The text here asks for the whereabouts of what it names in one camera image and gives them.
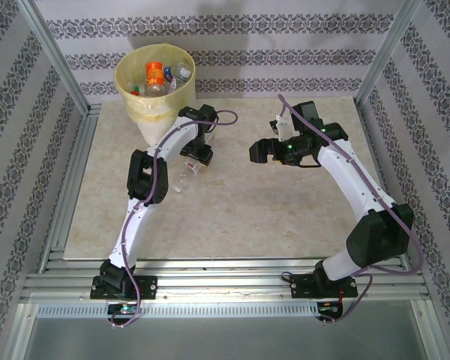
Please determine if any white label barcode bottle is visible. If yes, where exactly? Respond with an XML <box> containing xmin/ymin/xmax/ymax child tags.
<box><xmin>174</xmin><ymin>157</ymin><xmax>204</xmax><ymax>195</ymax></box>

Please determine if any orange label bottle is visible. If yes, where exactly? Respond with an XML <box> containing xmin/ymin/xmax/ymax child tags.
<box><xmin>145</xmin><ymin>61</ymin><xmax>166</xmax><ymax>95</ymax></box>

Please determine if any cream plastic bin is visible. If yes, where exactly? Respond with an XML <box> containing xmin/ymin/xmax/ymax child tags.
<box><xmin>114</xmin><ymin>43</ymin><xmax>197</xmax><ymax>146</ymax></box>

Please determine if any yellow plastic bin liner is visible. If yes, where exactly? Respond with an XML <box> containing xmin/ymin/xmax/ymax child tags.
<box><xmin>114</xmin><ymin>43</ymin><xmax>197</xmax><ymax>123</ymax></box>

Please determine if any right controller board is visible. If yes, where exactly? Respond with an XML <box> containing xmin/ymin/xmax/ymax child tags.
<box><xmin>317</xmin><ymin>301</ymin><xmax>343</xmax><ymax>314</ymax></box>

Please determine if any controller board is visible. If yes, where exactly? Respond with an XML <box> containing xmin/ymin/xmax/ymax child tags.
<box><xmin>317</xmin><ymin>301</ymin><xmax>343</xmax><ymax>314</ymax></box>
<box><xmin>107</xmin><ymin>303</ymin><xmax>142</xmax><ymax>316</ymax></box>

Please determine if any left controller board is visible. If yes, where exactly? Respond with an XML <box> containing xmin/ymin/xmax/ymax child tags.
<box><xmin>107</xmin><ymin>303</ymin><xmax>142</xmax><ymax>316</ymax></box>

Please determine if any grey metal front panel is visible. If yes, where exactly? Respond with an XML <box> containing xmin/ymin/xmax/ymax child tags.
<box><xmin>20</xmin><ymin>314</ymin><xmax>432</xmax><ymax>360</ymax></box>

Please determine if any right aluminium side rail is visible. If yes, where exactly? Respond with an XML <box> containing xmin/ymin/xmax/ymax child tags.
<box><xmin>359</xmin><ymin>100</ymin><xmax>416</xmax><ymax>269</ymax></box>

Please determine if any aluminium side rail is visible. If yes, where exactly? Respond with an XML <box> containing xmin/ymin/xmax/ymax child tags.
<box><xmin>359</xmin><ymin>100</ymin><xmax>416</xmax><ymax>269</ymax></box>
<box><xmin>40</xmin><ymin>103</ymin><xmax>101</xmax><ymax>271</ymax></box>

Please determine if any aluminium front rail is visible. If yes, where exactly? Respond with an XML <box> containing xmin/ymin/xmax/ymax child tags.
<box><xmin>20</xmin><ymin>256</ymin><xmax>432</xmax><ymax>303</ymax></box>

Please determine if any left aluminium side rail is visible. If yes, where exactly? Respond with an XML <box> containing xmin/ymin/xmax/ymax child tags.
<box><xmin>40</xmin><ymin>103</ymin><xmax>101</xmax><ymax>271</ymax></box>

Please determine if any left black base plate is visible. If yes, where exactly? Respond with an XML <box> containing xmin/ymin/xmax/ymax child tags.
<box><xmin>89</xmin><ymin>275</ymin><xmax>158</xmax><ymax>301</ymax></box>

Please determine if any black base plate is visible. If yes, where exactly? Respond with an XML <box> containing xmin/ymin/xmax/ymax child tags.
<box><xmin>89</xmin><ymin>275</ymin><xmax>158</xmax><ymax>301</ymax></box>
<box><xmin>290</xmin><ymin>272</ymin><xmax>359</xmax><ymax>300</ymax></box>

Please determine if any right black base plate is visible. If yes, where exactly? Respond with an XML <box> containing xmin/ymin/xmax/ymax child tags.
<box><xmin>290</xmin><ymin>272</ymin><xmax>359</xmax><ymax>300</ymax></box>

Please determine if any right aluminium frame post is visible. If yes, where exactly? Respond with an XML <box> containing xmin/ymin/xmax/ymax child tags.
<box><xmin>354</xmin><ymin>0</ymin><xmax>424</xmax><ymax>108</ymax></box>

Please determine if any aluminium frame post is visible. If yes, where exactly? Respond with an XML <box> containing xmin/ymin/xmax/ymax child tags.
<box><xmin>354</xmin><ymin>0</ymin><xmax>424</xmax><ymax>108</ymax></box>
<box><xmin>16</xmin><ymin>0</ymin><xmax>91</xmax><ymax>113</ymax></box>

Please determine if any slotted grey cable duct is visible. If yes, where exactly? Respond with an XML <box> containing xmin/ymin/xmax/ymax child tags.
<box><xmin>33</xmin><ymin>301</ymin><xmax>322</xmax><ymax>320</ymax></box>

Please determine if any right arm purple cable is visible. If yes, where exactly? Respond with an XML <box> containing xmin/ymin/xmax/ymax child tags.
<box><xmin>277</xmin><ymin>93</ymin><xmax>425</xmax><ymax>326</ymax></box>

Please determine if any left aluminium frame post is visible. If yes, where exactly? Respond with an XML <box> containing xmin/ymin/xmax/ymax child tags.
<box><xmin>16</xmin><ymin>0</ymin><xmax>91</xmax><ymax>113</ymax></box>

